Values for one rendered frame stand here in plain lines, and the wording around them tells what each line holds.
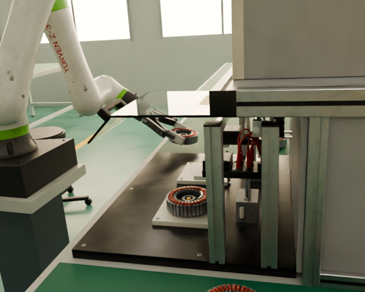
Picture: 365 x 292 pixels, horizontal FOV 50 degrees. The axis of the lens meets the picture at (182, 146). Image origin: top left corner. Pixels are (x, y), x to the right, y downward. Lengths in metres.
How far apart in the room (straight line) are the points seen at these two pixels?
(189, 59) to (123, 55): 1.00
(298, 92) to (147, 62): 5.32
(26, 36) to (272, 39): 0.69
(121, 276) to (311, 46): 0.57
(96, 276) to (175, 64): 5.10
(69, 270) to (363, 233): 0.57
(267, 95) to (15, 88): 0.74
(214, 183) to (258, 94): 0.19
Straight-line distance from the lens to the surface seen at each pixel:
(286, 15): 0.75
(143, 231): 0.93
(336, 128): 0.68
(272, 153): 0.70
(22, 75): 1.18
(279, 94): 0.65
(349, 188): 0.72
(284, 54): 0.75
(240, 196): 0.94
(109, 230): 0.95
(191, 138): 1.43
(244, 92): 0.65
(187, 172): 1.20
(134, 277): 0.83
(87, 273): 0.86
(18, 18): 1.19
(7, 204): 1.30
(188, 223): 0.92
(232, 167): 0.92
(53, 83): 6.64
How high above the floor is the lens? 1.23
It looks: 18 degrees down
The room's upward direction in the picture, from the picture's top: 4 degrees counter-clockwise
